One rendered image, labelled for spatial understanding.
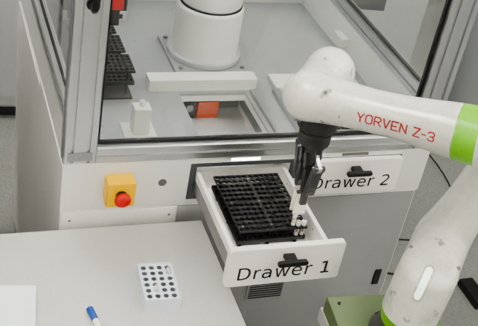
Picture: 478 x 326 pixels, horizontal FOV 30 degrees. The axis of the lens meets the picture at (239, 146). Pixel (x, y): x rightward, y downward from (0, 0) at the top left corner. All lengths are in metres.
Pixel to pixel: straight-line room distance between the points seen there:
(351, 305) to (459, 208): 0.36
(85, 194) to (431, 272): 0.86
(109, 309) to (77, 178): 0.34
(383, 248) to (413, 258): 0.76
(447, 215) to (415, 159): 0.53
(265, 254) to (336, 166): 0.45
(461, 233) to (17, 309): 0.98
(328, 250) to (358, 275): 0.64
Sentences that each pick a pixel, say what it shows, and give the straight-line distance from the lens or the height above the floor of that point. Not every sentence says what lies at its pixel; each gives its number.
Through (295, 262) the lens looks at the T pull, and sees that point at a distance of 2.05.
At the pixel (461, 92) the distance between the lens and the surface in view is 4.57.
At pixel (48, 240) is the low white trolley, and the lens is 2.24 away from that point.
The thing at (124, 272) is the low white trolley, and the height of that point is 0.76.
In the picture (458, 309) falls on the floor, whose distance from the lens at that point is 3.54.
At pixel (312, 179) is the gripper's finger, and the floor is 1.08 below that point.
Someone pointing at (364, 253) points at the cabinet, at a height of 0.57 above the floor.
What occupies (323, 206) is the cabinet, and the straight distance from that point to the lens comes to 2.50.
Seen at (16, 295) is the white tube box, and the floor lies 0.81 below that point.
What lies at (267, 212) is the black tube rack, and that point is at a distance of 2.20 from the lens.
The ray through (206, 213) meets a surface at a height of 0.86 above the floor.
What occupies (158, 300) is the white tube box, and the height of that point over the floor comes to 0.80.
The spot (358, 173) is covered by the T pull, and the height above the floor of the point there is 0.91.
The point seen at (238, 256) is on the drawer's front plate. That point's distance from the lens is 2.03.
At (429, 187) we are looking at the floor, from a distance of 4.14.
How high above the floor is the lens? 2.21
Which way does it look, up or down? 33 degrees down
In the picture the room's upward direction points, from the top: 11 degrees clockwise
